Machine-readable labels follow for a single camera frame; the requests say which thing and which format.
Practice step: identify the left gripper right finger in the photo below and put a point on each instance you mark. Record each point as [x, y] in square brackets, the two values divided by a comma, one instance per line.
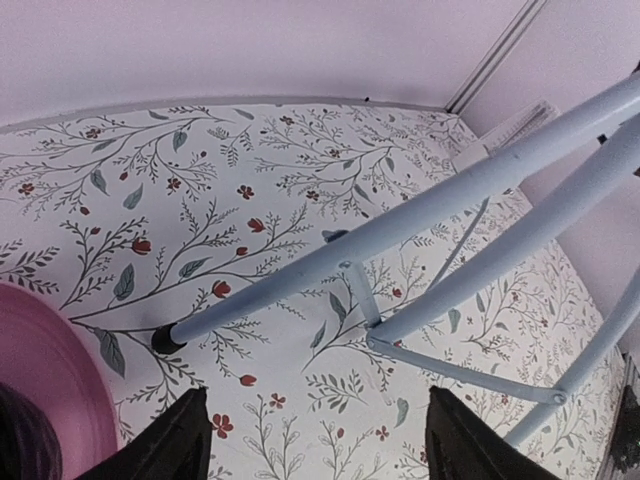
[460, 445]

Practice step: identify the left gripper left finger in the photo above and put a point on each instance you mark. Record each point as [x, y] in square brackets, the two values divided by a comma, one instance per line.
[176, 445]

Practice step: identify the white perforated music stand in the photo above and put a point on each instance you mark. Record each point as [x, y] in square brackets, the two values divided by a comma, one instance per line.
[405, 260]

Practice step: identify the white metronome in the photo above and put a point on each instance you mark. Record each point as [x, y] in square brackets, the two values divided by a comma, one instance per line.
[516, 127]

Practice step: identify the dark blue mug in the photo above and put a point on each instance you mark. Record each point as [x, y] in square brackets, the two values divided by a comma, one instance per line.
[30, 448]

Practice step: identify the pink plate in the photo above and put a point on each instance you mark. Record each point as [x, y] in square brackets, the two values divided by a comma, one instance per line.
[43, 359]

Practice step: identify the right aluminium frame post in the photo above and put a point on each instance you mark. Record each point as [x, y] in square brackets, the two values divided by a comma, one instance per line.
[506, 42]

